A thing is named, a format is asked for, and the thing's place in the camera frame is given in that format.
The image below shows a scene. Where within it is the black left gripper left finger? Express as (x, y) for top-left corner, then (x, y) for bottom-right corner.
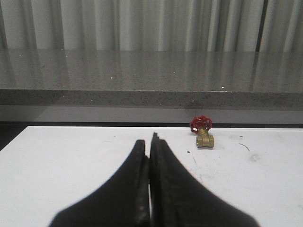
(50, 140), (150, 227)

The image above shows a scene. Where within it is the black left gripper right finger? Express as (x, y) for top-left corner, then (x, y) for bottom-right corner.
(150, 133), (258, 227)

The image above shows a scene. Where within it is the brass valve red handwheel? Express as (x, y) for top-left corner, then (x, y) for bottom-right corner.
(190, 115), (214, 148)

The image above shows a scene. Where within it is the grey stone counter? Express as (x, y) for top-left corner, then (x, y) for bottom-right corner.
(0, 49), (303, 111)

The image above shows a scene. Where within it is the grey pleated curtain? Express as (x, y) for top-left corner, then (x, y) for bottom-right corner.
(0, 0), (303, 52)

